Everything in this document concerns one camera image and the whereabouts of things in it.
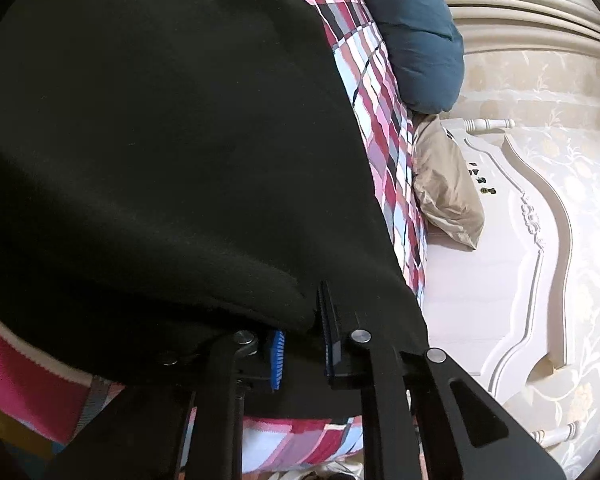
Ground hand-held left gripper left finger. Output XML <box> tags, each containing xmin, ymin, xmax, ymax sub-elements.
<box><xmin>45</xmin><ymin>330</ymin><xmax>287</xmax><ymax>480</ymax></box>

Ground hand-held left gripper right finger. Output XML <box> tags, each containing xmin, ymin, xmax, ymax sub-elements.
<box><xmin>319</xmin><ymin>281</ymin><xmax>569</xmax><ymax>480</ymax></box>

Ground black pants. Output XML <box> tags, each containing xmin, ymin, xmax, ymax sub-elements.
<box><xmin>0</xmin><ymin>0</ymin><xmax>429</xmax><ymax>418</ymax></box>

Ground white carved headboard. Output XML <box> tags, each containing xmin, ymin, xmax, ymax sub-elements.
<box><xmin>422</xmin><ymin>117</ymin><xmax>581</xmax><ymax>456</ymax></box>

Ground beige pillow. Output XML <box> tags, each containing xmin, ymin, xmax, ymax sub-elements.
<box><xmin>411</xmin><ymin>114</ymin><xmax>485</xmax><ymax>252</ymax></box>

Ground plaid bed blanket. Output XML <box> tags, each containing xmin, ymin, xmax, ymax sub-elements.
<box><xmin>0</xmin><ymin>0</ymin><xmax>427</xmax><ymax>476</ymax></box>

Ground teal pillow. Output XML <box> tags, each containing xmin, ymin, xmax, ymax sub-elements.
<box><xmin>354</xmin><ymin>0</ymin><xmax>465</xmax><ymax>115</ymax></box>

